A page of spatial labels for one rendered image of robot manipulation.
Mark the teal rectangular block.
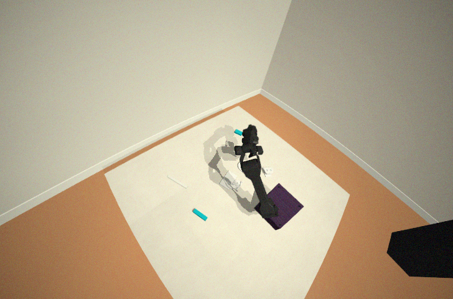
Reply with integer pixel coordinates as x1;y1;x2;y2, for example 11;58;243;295
193;209;207;221

